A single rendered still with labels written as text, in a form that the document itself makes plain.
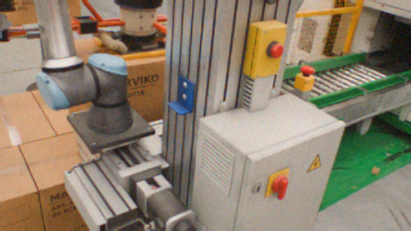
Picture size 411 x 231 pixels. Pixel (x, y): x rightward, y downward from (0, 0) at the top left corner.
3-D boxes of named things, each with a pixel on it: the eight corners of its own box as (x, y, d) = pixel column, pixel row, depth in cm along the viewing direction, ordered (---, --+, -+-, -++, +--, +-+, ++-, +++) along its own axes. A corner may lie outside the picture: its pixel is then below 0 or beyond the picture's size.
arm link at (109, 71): (135, 98, 123) (135, 59, 116) (97, 109, 115) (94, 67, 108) (116, 84, 130) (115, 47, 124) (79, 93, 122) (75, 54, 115)
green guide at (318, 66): (355, 57, 361) (358, 48, 357) (365, 60, 354) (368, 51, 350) (221, 85, 276) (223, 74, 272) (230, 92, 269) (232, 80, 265)
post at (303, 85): (271, 216, 243) (305, 71, 194) (278, 223, 238) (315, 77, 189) (262, 220, 239) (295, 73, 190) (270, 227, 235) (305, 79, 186)
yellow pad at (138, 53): (172, 46, 190) (173, 36, 187) (183, 52, 183) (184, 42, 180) (107, 54, 172) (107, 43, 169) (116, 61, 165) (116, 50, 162)
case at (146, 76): (167, 93, 233) (171, 28, 214) (205, 123, 205) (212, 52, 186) (68, 114, 201) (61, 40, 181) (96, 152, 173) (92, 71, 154)
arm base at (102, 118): (140, 126, 127) (141, 100, 122) (97, 138, 118) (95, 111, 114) (121, 107, 137) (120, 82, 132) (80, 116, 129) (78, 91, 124)
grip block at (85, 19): (91, 27, 171) (90, 14, 168) (99, 34, 164) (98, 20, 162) (72, 29, 167) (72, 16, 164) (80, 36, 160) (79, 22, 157)
